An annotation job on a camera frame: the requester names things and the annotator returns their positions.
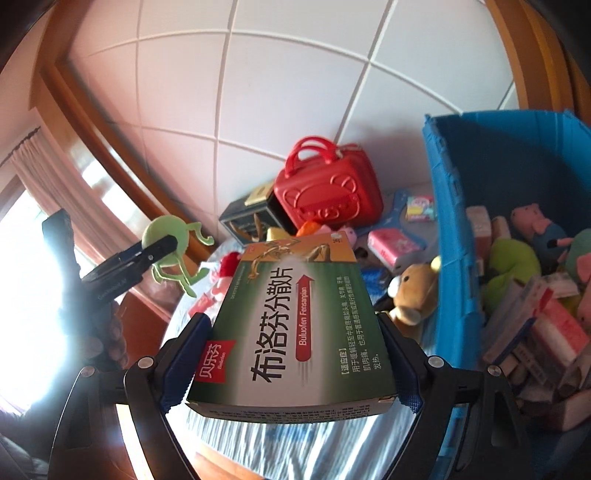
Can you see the blue plastic crate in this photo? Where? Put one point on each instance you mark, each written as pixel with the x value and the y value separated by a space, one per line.
pixel 452 207

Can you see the small pink pig figure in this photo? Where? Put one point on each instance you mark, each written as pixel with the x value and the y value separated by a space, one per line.
pixel 348 235

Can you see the white padded wooden headboard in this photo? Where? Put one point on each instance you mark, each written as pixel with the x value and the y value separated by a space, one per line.
pixel 300 69

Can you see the pale green plush toy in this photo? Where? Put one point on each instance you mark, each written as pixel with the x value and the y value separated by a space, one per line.
pixel 581 258

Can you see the brown teddy bear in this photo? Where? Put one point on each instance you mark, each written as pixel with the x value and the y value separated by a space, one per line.
pixel 413 286

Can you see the pink curtain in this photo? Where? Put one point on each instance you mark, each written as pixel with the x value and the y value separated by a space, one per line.
pixel 32 157

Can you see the pink floral tissue packet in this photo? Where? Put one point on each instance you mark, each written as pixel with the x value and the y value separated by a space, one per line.
pixel 204 305

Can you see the small gold box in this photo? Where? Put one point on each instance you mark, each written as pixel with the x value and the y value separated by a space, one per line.
pixel 257 196

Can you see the person's left hand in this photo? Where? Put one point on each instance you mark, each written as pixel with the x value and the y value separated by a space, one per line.
pixel 111 339

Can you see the pile of medicine boxes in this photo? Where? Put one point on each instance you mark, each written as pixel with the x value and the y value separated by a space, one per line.
pixel 554 332

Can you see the pink pig plush toy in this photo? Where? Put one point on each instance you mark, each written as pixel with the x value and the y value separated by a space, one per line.
pixel 531 221

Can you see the black box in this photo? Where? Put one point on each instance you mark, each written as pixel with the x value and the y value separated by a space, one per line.
pixel 240 214

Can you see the colourful small packet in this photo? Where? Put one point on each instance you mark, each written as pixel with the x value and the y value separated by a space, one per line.
pixel 420 207

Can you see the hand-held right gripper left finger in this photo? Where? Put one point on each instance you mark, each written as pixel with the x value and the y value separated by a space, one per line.
pixel 184 369

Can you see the red handbag case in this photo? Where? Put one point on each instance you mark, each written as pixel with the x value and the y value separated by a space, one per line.
pixel 323 194

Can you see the green one-eyed monster toy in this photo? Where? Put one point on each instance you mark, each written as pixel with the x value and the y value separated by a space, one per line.
pixel 159 228

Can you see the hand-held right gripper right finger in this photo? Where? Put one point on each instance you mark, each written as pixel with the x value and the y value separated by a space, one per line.
pixel 407 369

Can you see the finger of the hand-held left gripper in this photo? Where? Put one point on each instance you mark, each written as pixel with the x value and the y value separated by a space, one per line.
pixel 154 247

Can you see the orange toy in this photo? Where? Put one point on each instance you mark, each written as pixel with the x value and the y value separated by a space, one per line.
pixel 311 228

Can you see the green medicine box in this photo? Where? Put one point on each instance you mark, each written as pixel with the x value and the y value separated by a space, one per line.
pixel 295 323

